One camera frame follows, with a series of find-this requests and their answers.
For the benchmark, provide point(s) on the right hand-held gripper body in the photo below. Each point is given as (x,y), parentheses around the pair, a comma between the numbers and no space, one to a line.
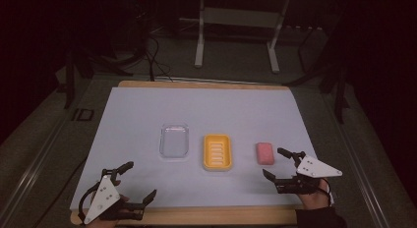
(314,169)

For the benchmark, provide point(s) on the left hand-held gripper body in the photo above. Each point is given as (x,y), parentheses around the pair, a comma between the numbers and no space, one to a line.
(104,197)

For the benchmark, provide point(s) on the pink soap bar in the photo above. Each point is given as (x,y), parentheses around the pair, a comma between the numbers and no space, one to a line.
(265,153)

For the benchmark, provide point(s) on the clear plastic lid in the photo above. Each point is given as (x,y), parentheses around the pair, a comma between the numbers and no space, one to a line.
(174,141)

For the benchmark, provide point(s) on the yellow soap dish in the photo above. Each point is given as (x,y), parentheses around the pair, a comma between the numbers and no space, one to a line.
(217,152)

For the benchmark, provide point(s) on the person's left hand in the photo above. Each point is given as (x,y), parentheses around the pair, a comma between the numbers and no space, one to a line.
(123,199)

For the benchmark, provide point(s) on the person's right hand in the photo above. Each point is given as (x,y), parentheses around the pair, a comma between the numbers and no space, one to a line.
(316,200)

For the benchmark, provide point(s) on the black stand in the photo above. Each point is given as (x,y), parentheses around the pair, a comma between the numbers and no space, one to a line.
(331,80)

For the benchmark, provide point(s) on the white table mat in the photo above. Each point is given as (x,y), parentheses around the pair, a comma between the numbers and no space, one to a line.
(196,110)

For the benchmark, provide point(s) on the metal floor rail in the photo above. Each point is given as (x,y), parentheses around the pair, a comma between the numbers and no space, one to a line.
(32,175)
(364,175)

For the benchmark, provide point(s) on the black floor bracket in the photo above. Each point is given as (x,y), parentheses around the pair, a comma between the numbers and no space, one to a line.
(83,114)

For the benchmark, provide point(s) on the white metal stand frame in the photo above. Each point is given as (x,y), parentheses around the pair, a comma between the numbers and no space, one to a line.
(241,18)

